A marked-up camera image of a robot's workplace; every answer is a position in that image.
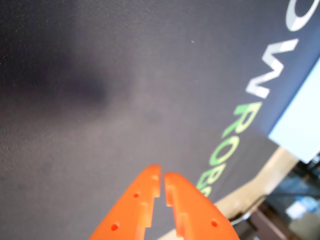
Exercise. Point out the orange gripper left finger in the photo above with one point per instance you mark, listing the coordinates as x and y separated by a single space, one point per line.
130 212

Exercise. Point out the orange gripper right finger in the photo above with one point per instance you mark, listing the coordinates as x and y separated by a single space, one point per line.
200 215

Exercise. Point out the dark mat with WOWROBO print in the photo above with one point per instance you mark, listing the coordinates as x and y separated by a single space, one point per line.
75 137

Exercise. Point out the white cardboard box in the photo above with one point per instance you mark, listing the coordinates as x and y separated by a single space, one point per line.
297 125

